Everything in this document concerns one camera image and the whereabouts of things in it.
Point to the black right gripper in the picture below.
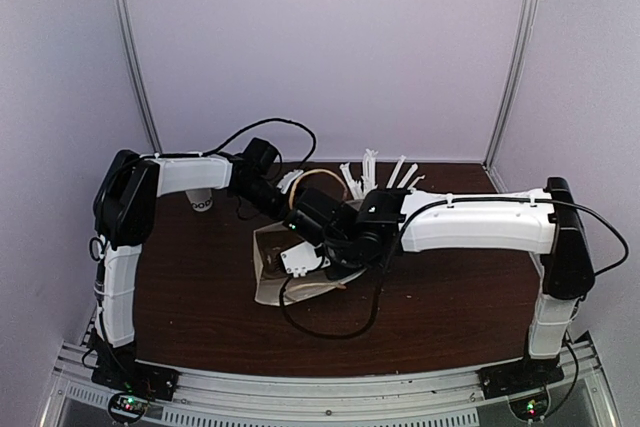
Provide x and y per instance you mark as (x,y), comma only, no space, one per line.
(342,271)

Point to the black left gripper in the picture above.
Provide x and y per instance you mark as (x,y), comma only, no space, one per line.
(280,212)

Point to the brown paper takeout bag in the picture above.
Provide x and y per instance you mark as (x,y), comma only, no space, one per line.
(288,270)

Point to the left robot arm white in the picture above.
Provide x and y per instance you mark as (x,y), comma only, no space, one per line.
(125,207)

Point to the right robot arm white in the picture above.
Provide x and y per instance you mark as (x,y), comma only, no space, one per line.
(544,222)

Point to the stack of white paper cups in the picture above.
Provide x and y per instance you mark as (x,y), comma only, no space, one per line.
(200,199)

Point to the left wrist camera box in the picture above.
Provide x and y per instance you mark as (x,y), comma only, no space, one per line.
(260,154)

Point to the aluminium front rail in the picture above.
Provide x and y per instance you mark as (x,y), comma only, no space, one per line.
(451,397)

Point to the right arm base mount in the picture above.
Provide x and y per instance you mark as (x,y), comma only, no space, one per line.
(525,383)

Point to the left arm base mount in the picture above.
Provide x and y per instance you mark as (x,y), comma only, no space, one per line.
(136,385)

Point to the left aluminium corner post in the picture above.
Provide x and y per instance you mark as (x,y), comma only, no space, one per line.
(135,74)

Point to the aluminium corner post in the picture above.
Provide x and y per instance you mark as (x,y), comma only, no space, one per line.
(524,31)
(135,74)

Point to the right aluminium corner post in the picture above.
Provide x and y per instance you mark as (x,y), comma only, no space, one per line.
(524,31)

